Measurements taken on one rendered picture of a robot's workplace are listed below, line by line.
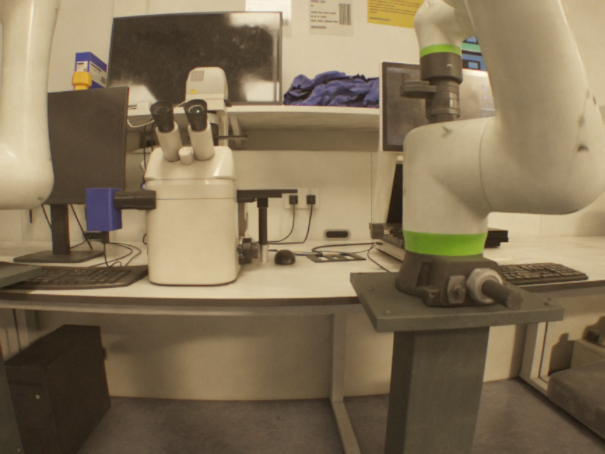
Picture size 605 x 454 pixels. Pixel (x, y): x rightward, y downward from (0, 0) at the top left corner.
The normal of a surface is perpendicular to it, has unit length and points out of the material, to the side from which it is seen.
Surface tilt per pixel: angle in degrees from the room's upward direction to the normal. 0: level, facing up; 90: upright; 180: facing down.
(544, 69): 117
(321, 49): 90
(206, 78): 73
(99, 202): 90
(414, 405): 90
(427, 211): 90
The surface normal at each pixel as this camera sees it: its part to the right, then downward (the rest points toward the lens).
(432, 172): -0.80, 0.26
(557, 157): -0.46, 0.49
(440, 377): 0.00, 0.08
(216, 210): 0.45, 0.09
